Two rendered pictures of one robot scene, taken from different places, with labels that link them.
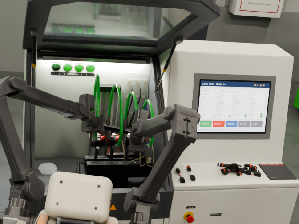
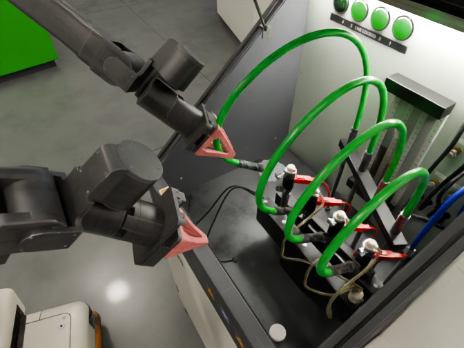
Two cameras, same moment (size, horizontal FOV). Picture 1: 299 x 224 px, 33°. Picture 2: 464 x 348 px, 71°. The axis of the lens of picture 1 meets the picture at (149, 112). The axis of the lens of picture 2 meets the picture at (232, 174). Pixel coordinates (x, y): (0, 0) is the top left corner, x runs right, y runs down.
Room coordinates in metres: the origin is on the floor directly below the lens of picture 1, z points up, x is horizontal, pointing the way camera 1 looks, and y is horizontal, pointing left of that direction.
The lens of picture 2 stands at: (1.96, -0.24, 1.66)
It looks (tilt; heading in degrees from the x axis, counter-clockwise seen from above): 46 degrees down; 75
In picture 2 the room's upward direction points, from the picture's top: straight up
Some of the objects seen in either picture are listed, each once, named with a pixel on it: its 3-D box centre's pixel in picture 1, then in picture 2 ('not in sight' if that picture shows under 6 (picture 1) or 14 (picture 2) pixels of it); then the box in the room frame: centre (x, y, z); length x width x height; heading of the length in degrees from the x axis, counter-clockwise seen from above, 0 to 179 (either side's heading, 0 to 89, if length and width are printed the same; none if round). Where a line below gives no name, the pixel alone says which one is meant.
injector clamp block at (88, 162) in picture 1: (117, 171); (308, 255); (2.27, 0.13, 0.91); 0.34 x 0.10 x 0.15; 107
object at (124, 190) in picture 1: (100, 205); (207, 270); (2.01, 0.17, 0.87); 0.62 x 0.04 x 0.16; 107
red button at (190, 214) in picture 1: (189, 218); not in sight; (2.10, -0.27, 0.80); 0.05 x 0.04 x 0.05; 107
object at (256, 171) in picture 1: (239, 168); not in sight; (2.31, -0.51, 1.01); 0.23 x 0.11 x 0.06; 107
